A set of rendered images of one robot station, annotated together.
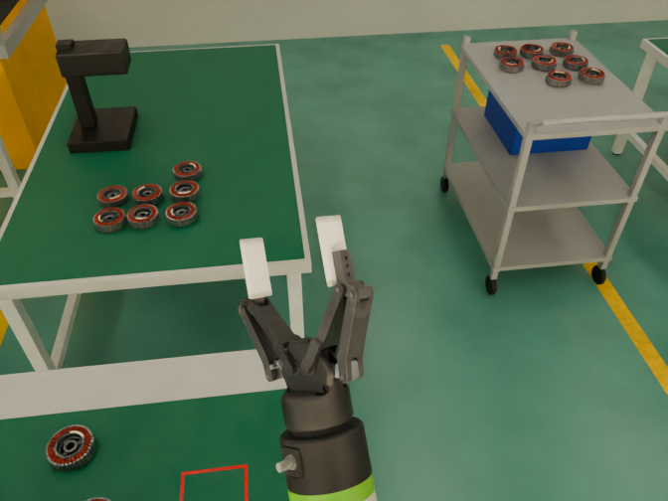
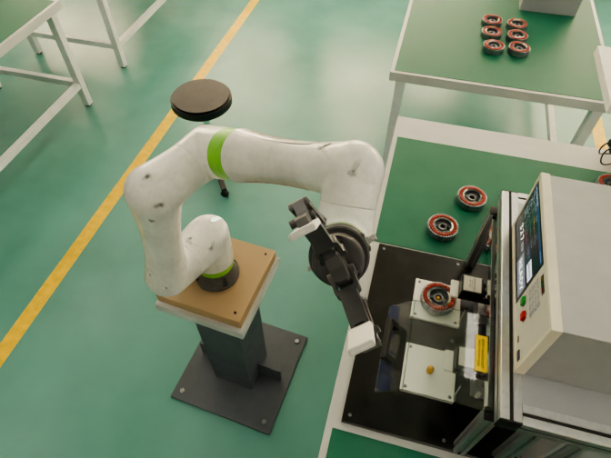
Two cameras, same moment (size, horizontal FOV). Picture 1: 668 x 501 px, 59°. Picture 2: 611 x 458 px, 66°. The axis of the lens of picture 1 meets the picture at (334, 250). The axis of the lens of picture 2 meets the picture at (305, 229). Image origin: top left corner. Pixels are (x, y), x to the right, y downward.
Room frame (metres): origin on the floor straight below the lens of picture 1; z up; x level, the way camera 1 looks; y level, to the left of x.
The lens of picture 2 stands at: (0.74, 0.12, 2.12)
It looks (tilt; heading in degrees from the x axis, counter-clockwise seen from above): 51 degrees down; 202
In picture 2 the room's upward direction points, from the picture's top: straight up
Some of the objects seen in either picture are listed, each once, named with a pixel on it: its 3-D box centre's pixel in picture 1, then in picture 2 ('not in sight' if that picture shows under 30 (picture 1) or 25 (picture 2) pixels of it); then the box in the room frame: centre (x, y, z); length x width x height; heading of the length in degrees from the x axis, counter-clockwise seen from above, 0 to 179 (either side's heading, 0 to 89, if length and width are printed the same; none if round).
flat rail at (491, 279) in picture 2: not in sight; (490, 302); (-0.03, 0.34, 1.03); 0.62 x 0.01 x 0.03; 7
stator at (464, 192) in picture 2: not in sight; (471, 198); (-0.66, 0.25, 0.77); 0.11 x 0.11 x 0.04
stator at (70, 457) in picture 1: (71, 447); not in sight; (0.76, 0.65, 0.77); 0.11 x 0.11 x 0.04
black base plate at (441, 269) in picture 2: not in sight; (436, 339); (-0.02, 0.25, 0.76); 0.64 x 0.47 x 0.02; 7
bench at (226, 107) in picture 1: (182, 200); not in sight; (2.31, 0.74, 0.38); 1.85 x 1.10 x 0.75; 7
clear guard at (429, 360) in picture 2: not in sight; (450, 357); (0.17, 0.27, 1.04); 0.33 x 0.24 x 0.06; 97
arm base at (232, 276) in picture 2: not in sight; (200, 264); (0.05, -0.54, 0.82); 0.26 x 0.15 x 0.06; 98
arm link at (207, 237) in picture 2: not in sight; (207, 247); (0.05, -0.49, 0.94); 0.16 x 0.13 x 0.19; 164
